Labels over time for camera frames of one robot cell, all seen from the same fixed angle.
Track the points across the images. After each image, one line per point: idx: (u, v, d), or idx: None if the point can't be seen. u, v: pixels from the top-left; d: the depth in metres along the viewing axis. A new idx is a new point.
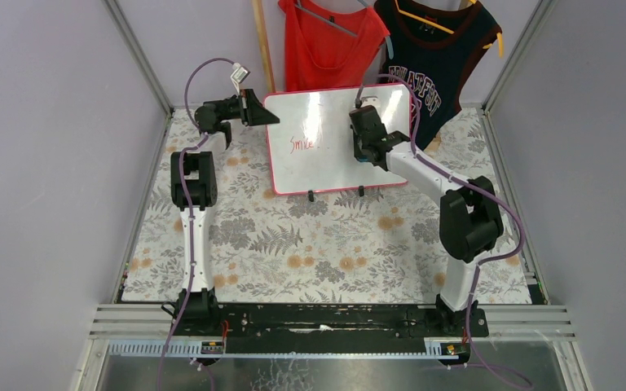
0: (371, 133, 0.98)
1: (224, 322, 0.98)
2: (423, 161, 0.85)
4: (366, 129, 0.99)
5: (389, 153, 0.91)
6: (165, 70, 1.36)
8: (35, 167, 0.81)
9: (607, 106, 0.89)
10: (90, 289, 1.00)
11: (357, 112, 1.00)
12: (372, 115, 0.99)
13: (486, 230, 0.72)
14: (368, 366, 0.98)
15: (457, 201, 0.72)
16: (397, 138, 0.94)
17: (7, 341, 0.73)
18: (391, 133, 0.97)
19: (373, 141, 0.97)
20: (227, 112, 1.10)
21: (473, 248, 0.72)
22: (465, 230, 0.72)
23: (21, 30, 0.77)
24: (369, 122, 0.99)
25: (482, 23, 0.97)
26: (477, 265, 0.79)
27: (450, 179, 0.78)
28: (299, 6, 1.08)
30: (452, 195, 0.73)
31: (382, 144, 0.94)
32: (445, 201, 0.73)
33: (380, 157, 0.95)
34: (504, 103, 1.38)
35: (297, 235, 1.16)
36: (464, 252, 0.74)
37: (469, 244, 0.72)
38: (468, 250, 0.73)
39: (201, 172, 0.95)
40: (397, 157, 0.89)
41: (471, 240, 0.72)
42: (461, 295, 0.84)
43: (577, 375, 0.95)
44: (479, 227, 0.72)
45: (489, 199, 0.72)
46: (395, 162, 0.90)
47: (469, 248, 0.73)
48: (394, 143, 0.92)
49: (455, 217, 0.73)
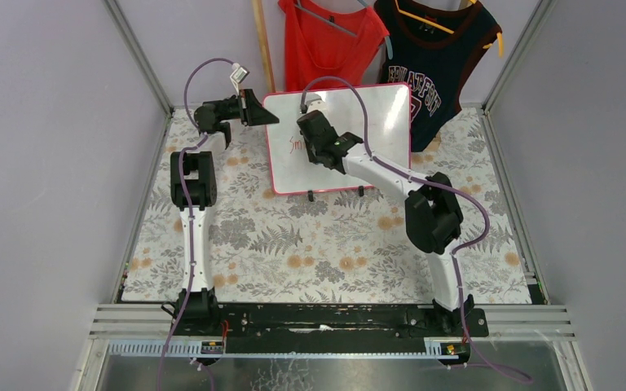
0: (322, 139, 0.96)
1: (224, 322, 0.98)
2: (381, 164, 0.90)
4: (317, 135, 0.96)
5: (345, 158, 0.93)
6: (165, 70, 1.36)
8: (35, 167, 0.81)
9: (607, 106, 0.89)
10: (90, 289, 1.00)
11: (304, 119, 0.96)
12: (319, 120, 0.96)
13: (448, 222, 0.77)
14: (368, 366, 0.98)
15: (421, 201, 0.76)
16: (350, 139, 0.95)
17: (7, 341, 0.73)
18: (342, 135, 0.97)
19: (325, 147, 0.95)
20: (227, 112, 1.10)
21: (441, 239, 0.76)
22: (431, 226, 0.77)
23: (20, 30, 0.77)
24: (318, 127, 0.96)
25: (482, 23, 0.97)
26: (451, 255, 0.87)
27: (410, 179, 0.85)
28: (299, 6, 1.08)
30: (415, 196, 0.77)
31: (337, 148, 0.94)
32: (410, 203, 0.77)
33: (336, 161, 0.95)
34: (504, 103, 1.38)
35: (297, 235, 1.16)
36: (433, 245, 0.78)
37: (438, 238, 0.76)
38: (436, 243, 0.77)
39: (202, 172, 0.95)
40: (354, 161, 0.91)
41: (438, 234, 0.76)
42: (451, 291, 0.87)
43: (577, 375, 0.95)
44: (443, 221, 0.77)
45: (447, 191, 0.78)
46: (353, 167, 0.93)
47: (437, 241, 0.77)
48: (348, 147, 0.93)
49: (420, 216, 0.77)
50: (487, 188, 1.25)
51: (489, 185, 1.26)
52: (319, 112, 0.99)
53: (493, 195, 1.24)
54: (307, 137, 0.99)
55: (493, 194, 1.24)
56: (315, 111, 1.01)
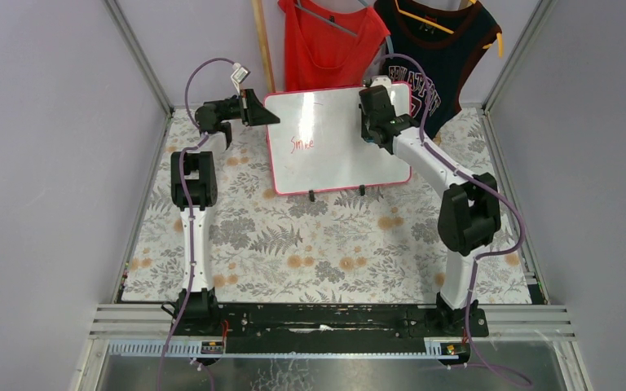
0: (379, 114, 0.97)
1: (224, 322, 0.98)
2: (430, 151, 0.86)
4: (375, 110, 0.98)
5: (396, 138, 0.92)
6: (165, 70, 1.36)
8: (36, 167, 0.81)
9: (607, 106, 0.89)
10: (90, 289, 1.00)
11: (367, 92, 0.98)
12: (381, 94, 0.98)
13: (481, 226, 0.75)
14: (368, 365, 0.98)
15: (460, 196, 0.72)
16: (406, 120, 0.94)
17: (7, 341, 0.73)
18: (400, 115, 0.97)
19: (381, 122, 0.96)
20: (227, 112, 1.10)
21: (469, 241, 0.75)
22: (464, 226, 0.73)
23: (21, 31, 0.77)
24: (378, 102, 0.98)
25: (481, 23, 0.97)
26: (473, 260, 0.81)
27: (456, 173, 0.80)
28: (299, 6, 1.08)
30: (456, 190, 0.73)
31: (390, 126, 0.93)
32: (448, 195, 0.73)
33: (386, 139, 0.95)
34: (504, 103, 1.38)
35: (297, 235, 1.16)
36: (460, 245, 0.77)
37: (465, 239, 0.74)
38: (465, 243, 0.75)
39: (202, 172, 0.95)
40: (405, 142, 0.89)
41: (468, 235, 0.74)
42: (460, 293, 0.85)
43: (577, 375, 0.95)
44: (476, 223, 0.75)
45: (491, 195, 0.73)
46: (402, 147, 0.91)
47: (465, 243, 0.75)
48: (403, 126, 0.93)
49: (455, 212, 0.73)
50: None
51: None
52: (384, 86, 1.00)
53: None
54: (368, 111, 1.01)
55: None
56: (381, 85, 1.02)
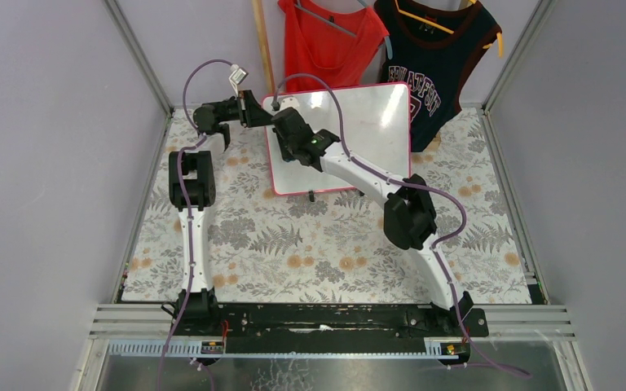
0: (298, 137, 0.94)
1: (224, 322, 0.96)
2: (359, 164, 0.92)
4: (293, 134, 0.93)
5: (324, 158, 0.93)
6: (165, 70, 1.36)
8: (36, 168, 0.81)
9: (607, 107, 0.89)
10: (90, 289, 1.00)
11: (279, 117, 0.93)
12: (294, 116, 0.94)
13: (422, 221, 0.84)
14: (368, 365, 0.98)
15: (398, 204, 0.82)
16: (326, 138, 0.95)
17: (6, 342, 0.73)
18: (319, 133, 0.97)
19: (302, 144, 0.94)
20: (226, 113, 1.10)
21: (417, 236, 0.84)
22: (408, 226, 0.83)
23: (21, 32, 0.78)
24: (293, 125, 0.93)
25: (482, 23, 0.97)
26: (433, 249, 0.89)
27: (388, 181, 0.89)
28: (299, 6, 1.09)
30: (394, 199, 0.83)
31: (315, 147, 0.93)
32: (390, 204, 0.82)
33: (313, 160, 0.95)
34: (504, 103, 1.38)
35: (297, 235, 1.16)
36: (411, 242, 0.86)
37: (413, 236, 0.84)
38: (414, 239, 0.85)
39: (201, 172, 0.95)
40: (332, 161, 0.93)
41: (414, 232, 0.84)
42: (444, 288, 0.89)
43: (577, 375, 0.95)
44: (417, 218, 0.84)
45: (422, 191, 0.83)
46: (331, 165, 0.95)
47: (414, 239, 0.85)
48: (326, 145, 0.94)
49: (398, 217, 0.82)
50: (486, 187, 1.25)
51: (489, 184, 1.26)
52: (294, 109, 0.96)
53: (493, 195, 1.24)
54: (282, 134, 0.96)
55: (493, 194, 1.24)
56: (290, 107, 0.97)
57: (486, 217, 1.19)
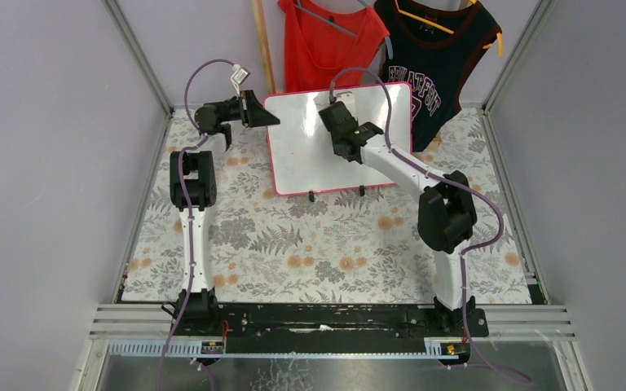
0: (342, 127, 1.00)
1: (224, 322, 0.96)
2: (398, 156, 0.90)
4: (337, 125, 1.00)
5: (363, 147, 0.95)
6: (165, 70, 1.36)
8: (35, 168, 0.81)
9: (608, 107, 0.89)
10: (90, 289, 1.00)
11: (327, 108, 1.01)
12: (341, 108, 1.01)
13: (460, 222, 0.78)
14: (368, 365, 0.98)
15: (435, 198, 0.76)
16: (370, 129, 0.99)
17: (6, 342, 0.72)
18: (363, 125, 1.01)
19: (346, 134, 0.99)
20: (227, 113, 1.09)
21: (451, 238, 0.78)
22: (445, 224, 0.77)
23: (21, 32, 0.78)
24: (339, 116, 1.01)
25: (482, 23, 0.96)
26: (460, 255, 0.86)
27: (427, 175, 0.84)
28: (299, 6, 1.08)
30: (430, 193, 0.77)
31: (356, 137, 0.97)
32: (425, 199, 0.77)
33: (354, 151, 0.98)
34: (504, 103, 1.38)
35: (297, 235, 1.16)
36: (443, 243, 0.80)
37: (447, 237, 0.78)
38: (447, 240, 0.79)
39: (202, 172, 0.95)
40: (372, 152, 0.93)
41: (449, 232, 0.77)
42: (455, 292, 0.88)
43: (577, 375, 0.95)
44: (456, 219, 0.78)
45: (464, 192, 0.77)
46: (371, 156, 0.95)
47: (448, 239, 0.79)
48: (368, 136, 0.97)
49: (433, 212, 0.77)
50: (486, 188, 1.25)
51: (489, 184, 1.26)
52: (343, 103, 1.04)
53: (493, 195, 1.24)
54: (330, 127, 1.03)
55: (493, 194, 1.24)
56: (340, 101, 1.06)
57: (486, 217, 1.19)
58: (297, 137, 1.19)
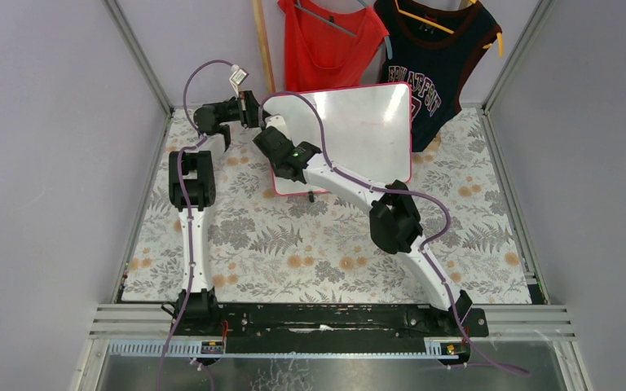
0: (279, 152, 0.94)
1: (224, 322, 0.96)
2: (341, 174, 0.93)
4: (274, 151, 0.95)
5: (306, 170, 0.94)
6: (165, 70, 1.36)
8: (36, 168, 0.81)
9: (607, 107, 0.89)
10: (90, 289, 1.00)
11: (259, 137, 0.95)
12: (273, 133, 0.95)
13: (407, 225, 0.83)
14: (368, 366, 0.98)
15: (382, 210, 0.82)
16: (308, 151, 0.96)
17: (6, 342, 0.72)
18: (300, 146, 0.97)
19: (284, 158, 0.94)
20: (227, 113, 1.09)
21: (403, 241, 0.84)
22: (394, 230, 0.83)
23: (21, 32, 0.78)
24: (274, 142, 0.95)
25: (482, 22, 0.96)
26: (421, 251, 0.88)
27: (372, 189, 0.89)
28: (299, 6, 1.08)
30: (376, 206, 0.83)
31: (297, 160, 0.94)
32: (374, 213, 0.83)
33: (296, 172, 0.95)
34: (504, 103, 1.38)
35: (297, 235, 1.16)
36: (398, 246, 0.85)
37: (399, 240, 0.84)
38: (400, 243, 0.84)
39: (201, 172, 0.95)
40: (316, 173, 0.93)
41: (400, 236, 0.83)
42: (438, 291, 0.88)
43: (577, 375, 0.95)
44: (402, 223, 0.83)
45: (404, 196, 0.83)
46: (314, 177, 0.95)
47: (401, 243, 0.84)
48: (307, 157, 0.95)
49: (383, 223, 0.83)
50: (486, 188, 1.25)
51: (489, 184, 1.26)
52: (274, 126, 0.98)
53: (493, 195, 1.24)
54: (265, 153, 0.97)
55: (493, 194, 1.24)
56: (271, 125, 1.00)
57: (486, 217, 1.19)
58: (304, 136, 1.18)
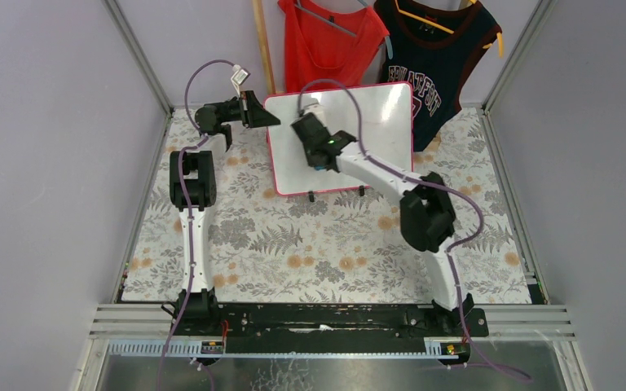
0: (315, 138, 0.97)
1: (224, 322, 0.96)
2: (375, 163, 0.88)
4: (310, 136, 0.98)
5: (338, 156, 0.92)
6: (165, 70, 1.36)
8: (35, 168, 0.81)
9: (607, 108, 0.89)
10: (90, 289, 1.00)
11: (298, 121, 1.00)
12: (313, 120, 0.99)
13: (441, 221, 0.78)
14: (368, 365, 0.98)
15: (415, 201, 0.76)
16: (344, 138, 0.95)
17: (6, 343, 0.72)
18: (337, 134, 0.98)
19: (320, 145, 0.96)
20: (227, 113, 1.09)
21: (434, 238, 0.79)
22: (425, 226, 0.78)
23: (21, 32, 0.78)
24: (311, 128, 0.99)
25: (482, 22, 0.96)
26: (447, 252, 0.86)
27: (404, 178, 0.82)
28: (299, 6, 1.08)
30: (409, 196, 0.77)
31: (331, 147, 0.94)
32: (405, 202, 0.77)
33: (329, 160, 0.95)
34: (504, 103, 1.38)
35: (297, 235, 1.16)
36: (426, 243, 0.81)
37: (430, 237, 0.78)
38: (429, 241, 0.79)
39: (202, 172, 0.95)
40: (347, 160, 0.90)
41: (431, 233, 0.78)
42: (451, 291, 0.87)
43: (577, 375, 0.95)
44: (436, 219, 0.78)
45: (441, 191, 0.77)
46: (346, 165, 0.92)
47: (430, 239, 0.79)
48: (343, 144, 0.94)
49: (414, 216, 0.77)
50: (486, 188, 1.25)
51: (489, 184, 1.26)
52: (315, 114, 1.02)
53: (493, 195, 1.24)
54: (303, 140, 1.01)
55: (493, 194, 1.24)
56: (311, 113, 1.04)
57: (486, 217, 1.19)
58: None
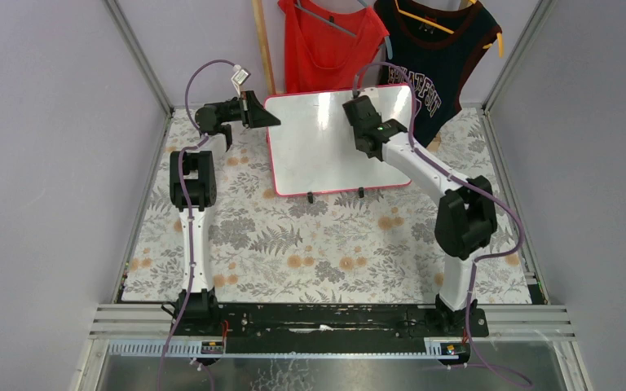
0: (366, 121, 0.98)
1: (224, 322, 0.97)
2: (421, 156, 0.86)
4: (361, 119, 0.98)
5: (385, 144, 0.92)
6: (165, 70, 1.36)
8: (35, 169, 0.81)
9: (607, 108, 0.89)
10: (90, 289, 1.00)
11: (351, 102, 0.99)
12: (366, 103, 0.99)
13: (479, 230, 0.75)
14: (368, 365, 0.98)
15: (456, 202, 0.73)
16: (393, 126, 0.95)
17: (6, 343, 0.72)
18: (387, 121, 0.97)
19: (368, 129, 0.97)
20: (227, 114, 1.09)
21: (468, 244, 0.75)
22: (462, 230, 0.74)
23: (22, 32, 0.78)
24: (363, 112, 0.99)
25: (481, 23, 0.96)
26: (473, 261, 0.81)
27: (450, 177, 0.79)
28: (299, 6, 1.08)
30: (451, 195, 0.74)
31: (378, 133, 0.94)
32: (445, 202, 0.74)
33: (375, 147, 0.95)
34: (504, 103, 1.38)
35: (297, 235, 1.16)
36: (459, 249, 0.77)
37: (465, 242, 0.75)
38: (463, 248, 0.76)
39: (202, 173, 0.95)
40: (395, 150, 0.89)
41: (466, 239, 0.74)
42: (460, 294, 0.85)
43: (577, 375, 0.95)
44: (474, 226, 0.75)
45: (486, 198, 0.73)
46: (391, 154, 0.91)
47: (465, 246, 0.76)
48: (390, 133, 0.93)
49: (452, 217, 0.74)
50: None
51: None
52: (369, 97, 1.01)
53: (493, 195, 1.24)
54: (354, 122, 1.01)
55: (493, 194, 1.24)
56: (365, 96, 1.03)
57: None
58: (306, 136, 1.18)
